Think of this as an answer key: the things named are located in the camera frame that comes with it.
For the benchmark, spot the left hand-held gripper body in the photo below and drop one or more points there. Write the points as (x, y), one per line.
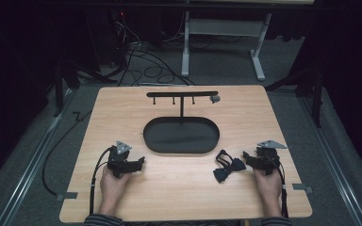
(119, 161)

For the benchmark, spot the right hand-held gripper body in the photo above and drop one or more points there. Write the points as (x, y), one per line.
(267, 158)

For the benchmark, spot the dark navy bow tie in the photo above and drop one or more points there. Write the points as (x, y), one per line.
(229, 169)

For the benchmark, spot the black hook rack with tray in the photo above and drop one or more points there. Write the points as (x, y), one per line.
(181, 135)

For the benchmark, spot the person's left hand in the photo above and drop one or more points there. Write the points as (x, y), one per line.
(113, 188)

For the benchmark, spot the person's right hand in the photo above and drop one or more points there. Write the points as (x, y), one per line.
(268, 188)

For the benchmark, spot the grey tape piece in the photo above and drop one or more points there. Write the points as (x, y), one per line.
(66, 196)
(302, 187)

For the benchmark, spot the small grey clip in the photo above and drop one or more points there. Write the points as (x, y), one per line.
(215, 99)

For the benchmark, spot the black metal stand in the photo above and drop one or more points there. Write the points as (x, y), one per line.
(318, 94)
(59, 91)

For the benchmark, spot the metal floor rail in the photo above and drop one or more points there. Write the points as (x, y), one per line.
(28, 172)
(336, 169)

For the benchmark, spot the white metal desk frame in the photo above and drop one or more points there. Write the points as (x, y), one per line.
(220, 27)

